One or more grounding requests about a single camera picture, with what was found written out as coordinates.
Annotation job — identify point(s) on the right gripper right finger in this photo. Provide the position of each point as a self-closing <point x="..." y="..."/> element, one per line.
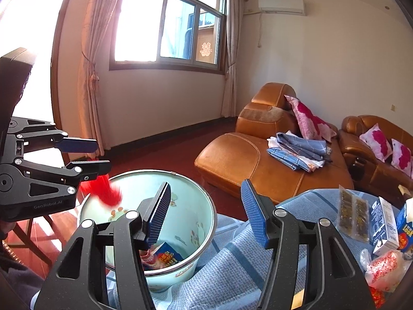
<point x="333" y="278"/>

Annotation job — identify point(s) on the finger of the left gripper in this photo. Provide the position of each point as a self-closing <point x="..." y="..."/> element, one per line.
<point x="90" y="169"/>
<point x="77" y="145"/>

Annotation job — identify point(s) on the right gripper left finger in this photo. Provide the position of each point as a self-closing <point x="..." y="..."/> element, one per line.
<point x="78" y="278"/>

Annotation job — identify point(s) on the red plastic bag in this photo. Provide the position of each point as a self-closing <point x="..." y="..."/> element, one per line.
<point x="103" y="190"/>

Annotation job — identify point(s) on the red orange snack wrapper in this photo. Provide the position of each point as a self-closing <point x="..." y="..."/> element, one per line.
<point x="378" y="297"/>

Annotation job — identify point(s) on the clear bag red white print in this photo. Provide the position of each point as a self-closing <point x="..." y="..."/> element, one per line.
<point x="385" y="272"/>

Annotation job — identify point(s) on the blue white paper box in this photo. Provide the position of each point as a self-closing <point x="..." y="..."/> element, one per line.
<point x="160" y="256"/>

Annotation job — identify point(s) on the clear dark snack packet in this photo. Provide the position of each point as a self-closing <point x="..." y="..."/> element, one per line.
<point x="353" y="218"/>

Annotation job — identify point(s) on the white blue milk box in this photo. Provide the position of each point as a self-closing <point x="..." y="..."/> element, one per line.
<point x="383" y="231"/>

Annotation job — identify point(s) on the blue Look milk carton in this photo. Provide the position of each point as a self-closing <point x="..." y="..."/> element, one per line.
<point x="405" y="229"/>

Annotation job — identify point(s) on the brown leather three-seat sofa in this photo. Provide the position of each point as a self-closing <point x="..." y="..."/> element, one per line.
<point x="367" y="172"/>

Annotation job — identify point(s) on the folded blue plaid bedding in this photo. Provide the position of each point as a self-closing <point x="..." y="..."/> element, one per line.
<point x="299" y="153"/>

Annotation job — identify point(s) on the brown leather chaise sofa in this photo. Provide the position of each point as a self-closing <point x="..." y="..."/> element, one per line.
<point x="245" y="153"/>

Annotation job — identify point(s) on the pink floral pillow on chaise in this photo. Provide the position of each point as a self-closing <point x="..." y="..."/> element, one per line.
<point x="311" y="126"/>

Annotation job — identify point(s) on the large framed window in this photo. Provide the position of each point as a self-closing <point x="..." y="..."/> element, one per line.
<point x="184" y="35"/>

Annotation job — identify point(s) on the beige right curtain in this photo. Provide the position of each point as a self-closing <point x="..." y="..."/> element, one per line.
<point x="235" y="9"/>

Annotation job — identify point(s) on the white wall air conditioner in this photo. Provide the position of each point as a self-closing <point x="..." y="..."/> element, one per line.
<point x="291" y="7"/>

